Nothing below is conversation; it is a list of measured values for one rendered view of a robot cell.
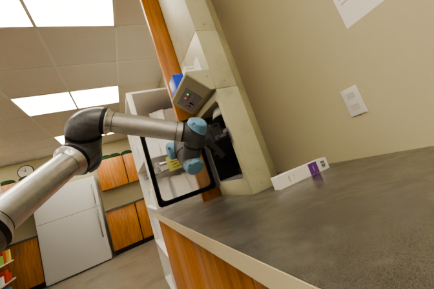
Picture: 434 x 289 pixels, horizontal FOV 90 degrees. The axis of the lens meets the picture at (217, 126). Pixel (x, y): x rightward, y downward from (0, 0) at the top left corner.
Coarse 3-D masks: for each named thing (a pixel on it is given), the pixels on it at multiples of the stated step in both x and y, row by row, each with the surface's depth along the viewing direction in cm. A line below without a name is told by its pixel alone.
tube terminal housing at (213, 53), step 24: (192, 48) 108; (216, 48) 103; (216, 72) 99; (216, 96) 97; (240, 96) 100; (240, 120) 96; (240, 144) 92; (264, 144) 109; (264, 168) 93; (240, 192) 97
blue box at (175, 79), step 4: (172, 76) 111; (176, 76) 112; (180, 76) 112; (172, 80) 112; (176, 80) 111; (180, 80) 112; (172, 84) 114; (176, 84) 110; (172, 88) 115; (176, 88) 110; (172, 92) 117
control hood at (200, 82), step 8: (192, 72) 94; (200, 72) 95; (208, 72) 97; (184, 80) 97; (192, 80) 94; (200, 80) 94; (208, 80) 96; (184, 88) 103; (192, 88) 100; (200, 88) 97; (208, 88) 95; (176, 96) 112; (200, 96) 103; (208, 96) 102; (176, 104) 119; (200, 104) 109; (192, 112) 120
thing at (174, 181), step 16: (160, 144) 114; (160, 160) 112; (176, 160) 114; (208, 160) 118; (160, 176) 110; (176, 176) 112; (192, 176) 114; (208, 176) 115; (160, 192) 108; (176, 192) 110
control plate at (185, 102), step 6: (186, 90) 103; (186, 96) 108; (192, 96) 105; (198, 96) 103; (180, 102) 115; (186, 102) 113; (192, 102) 110; (198, 102) 108; (186, 108) 119; (192, 108) 116
